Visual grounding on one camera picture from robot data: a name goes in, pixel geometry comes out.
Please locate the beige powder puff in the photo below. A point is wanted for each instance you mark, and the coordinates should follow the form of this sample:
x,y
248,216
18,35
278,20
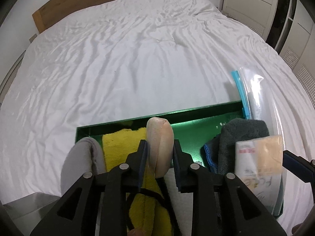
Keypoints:
x,y
160,142

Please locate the small tissue packet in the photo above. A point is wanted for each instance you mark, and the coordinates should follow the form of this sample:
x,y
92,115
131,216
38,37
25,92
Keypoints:
x,y
258,157

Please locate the white louvred wardrobe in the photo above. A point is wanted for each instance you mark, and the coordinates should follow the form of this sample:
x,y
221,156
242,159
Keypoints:
x,y
258,5

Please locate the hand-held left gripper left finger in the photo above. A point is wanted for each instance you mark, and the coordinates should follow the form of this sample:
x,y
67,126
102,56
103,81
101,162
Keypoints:
x,y
144,162

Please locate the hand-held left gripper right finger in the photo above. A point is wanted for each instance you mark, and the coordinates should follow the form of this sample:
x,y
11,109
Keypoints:
x,y
177,167

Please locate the dark grey cloth blue trim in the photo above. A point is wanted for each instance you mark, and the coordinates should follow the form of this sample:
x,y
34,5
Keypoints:
x,y
243,130

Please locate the white bed duvet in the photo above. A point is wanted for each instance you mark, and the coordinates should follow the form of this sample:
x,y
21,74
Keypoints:
x,y
123,66

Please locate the wooden headboard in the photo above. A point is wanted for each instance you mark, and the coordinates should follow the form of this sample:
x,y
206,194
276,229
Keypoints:
x,y
86,5

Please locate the clear zip bag blue strip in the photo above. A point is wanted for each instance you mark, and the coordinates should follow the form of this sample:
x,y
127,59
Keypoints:
x,y
260,98

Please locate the grey plush eye mask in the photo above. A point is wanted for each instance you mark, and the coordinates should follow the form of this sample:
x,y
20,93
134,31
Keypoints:
x,y
78,162

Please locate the person's left hand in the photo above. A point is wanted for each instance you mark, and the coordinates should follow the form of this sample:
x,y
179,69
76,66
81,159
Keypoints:
x,y
136,233

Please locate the green tray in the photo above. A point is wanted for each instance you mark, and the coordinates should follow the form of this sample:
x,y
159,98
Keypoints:
x,y
194,132

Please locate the yellow towel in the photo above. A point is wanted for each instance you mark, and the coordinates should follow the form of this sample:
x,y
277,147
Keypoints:
x,y
118,147

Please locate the wall switch plate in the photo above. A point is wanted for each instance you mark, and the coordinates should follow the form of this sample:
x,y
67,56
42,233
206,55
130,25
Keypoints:
x,y
33,37

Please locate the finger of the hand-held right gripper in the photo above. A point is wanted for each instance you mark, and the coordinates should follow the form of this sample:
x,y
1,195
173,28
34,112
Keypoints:
x,y
292,162

